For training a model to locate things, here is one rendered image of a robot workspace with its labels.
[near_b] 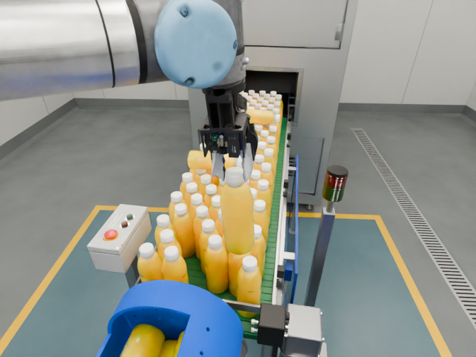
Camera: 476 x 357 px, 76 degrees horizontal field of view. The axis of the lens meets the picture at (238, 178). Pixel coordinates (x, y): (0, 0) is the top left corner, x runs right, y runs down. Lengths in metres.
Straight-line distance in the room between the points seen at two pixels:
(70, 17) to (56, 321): 2.14
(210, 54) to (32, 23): 0.13
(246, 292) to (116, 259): 0.39
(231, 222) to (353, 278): 1.78
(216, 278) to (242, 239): 0.31
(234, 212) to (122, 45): 0.43
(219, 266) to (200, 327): 0.35
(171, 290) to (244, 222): 0.20
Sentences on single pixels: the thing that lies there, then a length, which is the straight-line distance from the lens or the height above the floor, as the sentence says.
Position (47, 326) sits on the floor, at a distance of 2.32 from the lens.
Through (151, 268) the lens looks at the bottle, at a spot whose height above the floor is 1.06.
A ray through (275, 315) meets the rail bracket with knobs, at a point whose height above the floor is 1.00.
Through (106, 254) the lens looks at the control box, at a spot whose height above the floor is 1.07.
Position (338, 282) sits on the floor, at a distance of 2.31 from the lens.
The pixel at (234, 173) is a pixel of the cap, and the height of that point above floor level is 1.41.
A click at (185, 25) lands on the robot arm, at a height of 1.71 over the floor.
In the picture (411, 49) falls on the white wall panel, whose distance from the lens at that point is 5.14.
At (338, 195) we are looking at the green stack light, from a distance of 0.98.
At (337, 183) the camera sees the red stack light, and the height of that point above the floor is 1.23.
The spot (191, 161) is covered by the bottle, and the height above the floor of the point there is 1.16.
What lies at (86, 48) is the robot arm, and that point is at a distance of 0.28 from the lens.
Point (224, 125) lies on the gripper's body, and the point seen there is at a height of 1.54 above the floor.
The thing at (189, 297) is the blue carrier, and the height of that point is 1.23.
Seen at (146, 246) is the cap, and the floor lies 1.11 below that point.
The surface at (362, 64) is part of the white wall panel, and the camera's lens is 4.95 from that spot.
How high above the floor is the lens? 1.74
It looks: 33 degrees down
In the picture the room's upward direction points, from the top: straight up
